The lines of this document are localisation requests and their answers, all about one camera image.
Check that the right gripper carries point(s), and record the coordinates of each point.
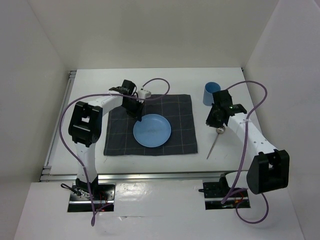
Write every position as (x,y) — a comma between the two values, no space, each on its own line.
(210,120)

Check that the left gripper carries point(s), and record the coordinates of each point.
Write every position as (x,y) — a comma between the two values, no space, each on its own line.
(137,114)

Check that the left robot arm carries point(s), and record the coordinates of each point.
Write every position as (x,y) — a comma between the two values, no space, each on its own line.
(85,127)

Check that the metal spoon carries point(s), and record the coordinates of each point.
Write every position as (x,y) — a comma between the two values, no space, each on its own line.
(215,142)

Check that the blue plastic cup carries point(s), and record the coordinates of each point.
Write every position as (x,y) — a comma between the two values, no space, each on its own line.
(209,89)

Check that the blue plastic plate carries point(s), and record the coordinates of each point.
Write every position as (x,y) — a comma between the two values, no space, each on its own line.
(152,131)

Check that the aluminium table frame rail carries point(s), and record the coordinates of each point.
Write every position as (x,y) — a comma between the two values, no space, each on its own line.
(46,175)

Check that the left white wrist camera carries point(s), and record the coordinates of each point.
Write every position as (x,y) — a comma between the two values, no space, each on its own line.
(143,94)

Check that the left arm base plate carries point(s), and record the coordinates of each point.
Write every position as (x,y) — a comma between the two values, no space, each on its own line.
(80,202)

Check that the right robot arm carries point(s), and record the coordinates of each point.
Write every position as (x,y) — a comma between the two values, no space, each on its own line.
(269,168)

